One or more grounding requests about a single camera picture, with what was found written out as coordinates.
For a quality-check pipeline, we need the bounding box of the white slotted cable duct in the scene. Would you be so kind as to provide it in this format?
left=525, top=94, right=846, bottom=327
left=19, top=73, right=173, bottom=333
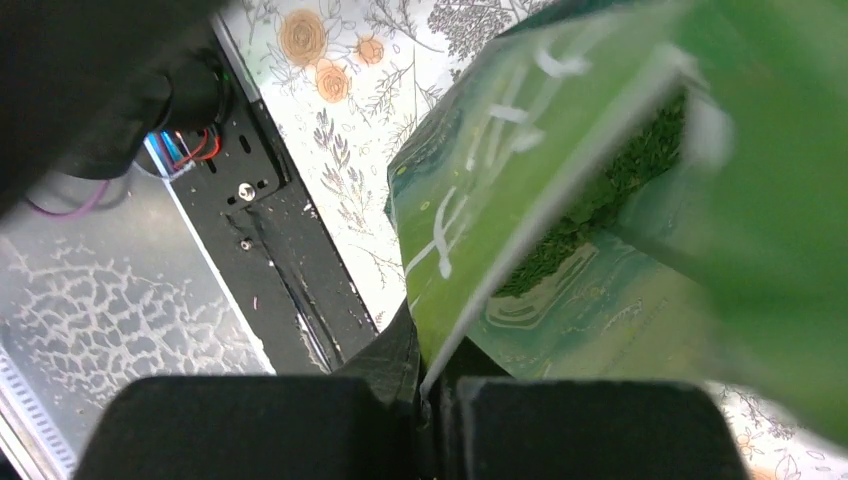
left=1, top=351, right=77, bottom=480

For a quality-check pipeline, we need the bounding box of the green cat litter bag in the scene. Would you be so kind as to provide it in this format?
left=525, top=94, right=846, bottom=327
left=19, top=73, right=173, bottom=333
left=389, top=1, right=847, bottom=445

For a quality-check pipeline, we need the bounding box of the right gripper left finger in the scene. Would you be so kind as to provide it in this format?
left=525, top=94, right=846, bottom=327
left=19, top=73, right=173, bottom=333
left=75, top=306, right=419, bottom=479

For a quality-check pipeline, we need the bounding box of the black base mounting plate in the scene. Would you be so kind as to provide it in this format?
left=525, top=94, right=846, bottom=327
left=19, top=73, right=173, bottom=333
left=170, top=97, right=377, bottom=374

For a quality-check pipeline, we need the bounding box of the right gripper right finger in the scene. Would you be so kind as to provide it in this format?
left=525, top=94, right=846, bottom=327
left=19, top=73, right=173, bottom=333
left=429, top=340, right=749, bottom=479

